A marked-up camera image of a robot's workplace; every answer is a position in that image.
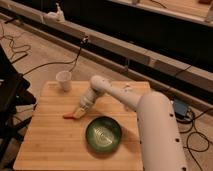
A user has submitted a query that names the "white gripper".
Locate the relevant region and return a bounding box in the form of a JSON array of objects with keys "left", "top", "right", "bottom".
[{"left": 73, "top": 87, "right": 99, "bottom": 119}]

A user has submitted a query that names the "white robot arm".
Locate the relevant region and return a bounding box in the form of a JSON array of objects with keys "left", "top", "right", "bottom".
[{"left": 74, "top": 75, "right": 188, "bottom": 171}]

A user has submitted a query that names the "green bowl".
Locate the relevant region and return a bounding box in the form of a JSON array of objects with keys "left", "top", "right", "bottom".
[{"left": 85, "top": 116, "right": 122, "bottom": 154}]

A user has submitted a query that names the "white plastic cup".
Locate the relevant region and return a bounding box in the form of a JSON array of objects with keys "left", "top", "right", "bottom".
[{"left": 56, "top": 71, "right": 71, "bottom": 92}]

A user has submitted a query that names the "black chair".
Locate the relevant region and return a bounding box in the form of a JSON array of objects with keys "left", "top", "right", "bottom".
[{"left": 0, "top": 45, "right": 36, "bottom": 162}]

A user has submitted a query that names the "white object on ledge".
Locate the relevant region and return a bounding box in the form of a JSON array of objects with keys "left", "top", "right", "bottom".
[{"left": 44, "top": 4, "right": 65, "bottom": 22}]

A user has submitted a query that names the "black cable on floor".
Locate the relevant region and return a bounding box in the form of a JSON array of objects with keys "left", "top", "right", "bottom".
[{"left": 0, "top": 23, "right": 90, "bottom": 77}]

